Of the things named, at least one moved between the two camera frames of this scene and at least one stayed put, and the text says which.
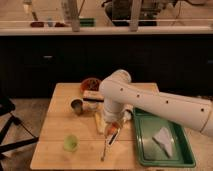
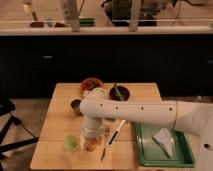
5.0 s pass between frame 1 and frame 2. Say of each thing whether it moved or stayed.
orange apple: moved
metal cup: stayed
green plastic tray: stayed
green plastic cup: stayed
